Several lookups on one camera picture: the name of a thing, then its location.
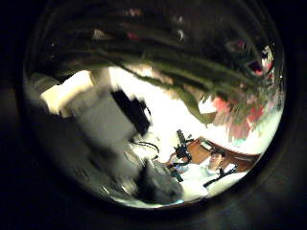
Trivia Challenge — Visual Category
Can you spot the bouquet with green stem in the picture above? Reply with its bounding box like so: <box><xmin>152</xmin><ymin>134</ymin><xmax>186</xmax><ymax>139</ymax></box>
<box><xmin>32</xmin><ymin>9</ymin><xmax>286</xmax><ymax>142</ymax></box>

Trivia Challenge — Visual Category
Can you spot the person with glasses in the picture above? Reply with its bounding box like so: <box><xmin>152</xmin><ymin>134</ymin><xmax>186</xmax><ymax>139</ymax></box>
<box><xmin>178</xmin><ymin>148</ymin><xmax>240</xmax><ymax>194</ymax></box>

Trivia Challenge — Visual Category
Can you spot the black camera on stand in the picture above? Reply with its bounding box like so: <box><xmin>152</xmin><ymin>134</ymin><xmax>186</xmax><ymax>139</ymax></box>
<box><xmin>166</xmin><ymin>128</ymin><xmax>195</xmax><ymax>171</ymax></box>

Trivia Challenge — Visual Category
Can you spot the brown wooden desk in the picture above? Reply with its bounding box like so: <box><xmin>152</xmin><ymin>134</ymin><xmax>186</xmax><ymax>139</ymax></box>
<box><xmin>187</xmin><ymin>137</ymin><xmax>261</xmax><ymax>173</ymax></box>

